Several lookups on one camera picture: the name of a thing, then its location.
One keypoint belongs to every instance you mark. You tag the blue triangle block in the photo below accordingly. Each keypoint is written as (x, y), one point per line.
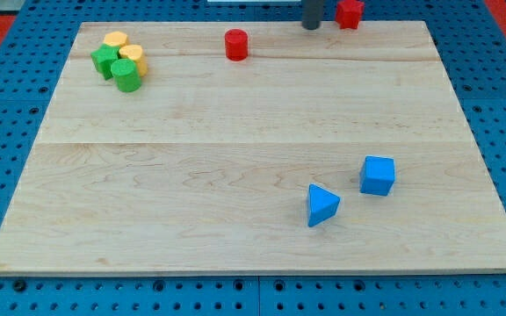
(321, 205)

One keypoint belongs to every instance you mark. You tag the light wooden board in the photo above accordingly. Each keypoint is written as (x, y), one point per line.
(204, 170)

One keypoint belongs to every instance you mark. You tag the red cylinder block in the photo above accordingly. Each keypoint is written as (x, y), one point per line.
(236, 44)

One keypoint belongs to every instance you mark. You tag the blue cube block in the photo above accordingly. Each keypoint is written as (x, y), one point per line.
(377, 175)

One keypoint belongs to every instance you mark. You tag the green cylinder block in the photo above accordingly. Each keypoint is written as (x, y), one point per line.
(126, 75)

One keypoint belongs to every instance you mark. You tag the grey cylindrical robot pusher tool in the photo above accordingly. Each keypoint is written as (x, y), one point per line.
(312, 14)

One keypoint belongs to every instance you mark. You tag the yellow heart block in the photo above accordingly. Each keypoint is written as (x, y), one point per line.
(136, 54)

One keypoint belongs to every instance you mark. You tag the red star block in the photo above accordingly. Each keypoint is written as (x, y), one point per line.
(349, 13)

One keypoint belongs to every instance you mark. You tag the green star block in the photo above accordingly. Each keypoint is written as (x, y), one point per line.
(103, 58)

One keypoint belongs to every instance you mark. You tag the yellow hexagon block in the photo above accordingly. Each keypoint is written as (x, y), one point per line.
(116, 39)

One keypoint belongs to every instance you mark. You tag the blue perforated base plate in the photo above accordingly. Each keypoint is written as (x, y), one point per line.
(469, 38)

